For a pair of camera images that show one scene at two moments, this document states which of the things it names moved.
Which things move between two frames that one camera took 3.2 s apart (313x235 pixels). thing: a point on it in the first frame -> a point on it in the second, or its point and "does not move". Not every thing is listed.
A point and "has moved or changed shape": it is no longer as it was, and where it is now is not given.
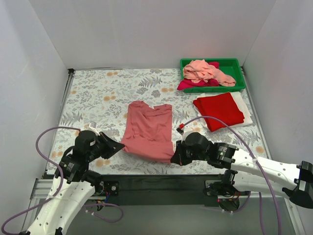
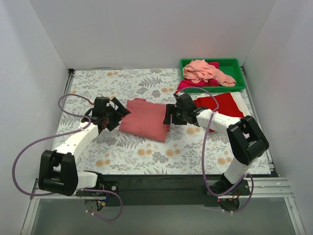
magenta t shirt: (185, 84) does not move
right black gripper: (180, 154) -> (174, 115)
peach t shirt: (198, 70) does not move
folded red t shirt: (222, 106) does not move
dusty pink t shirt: (148, 134) has moved or changed shape
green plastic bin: (232, 66) does not move
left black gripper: (104, 146) -> (115, 117)
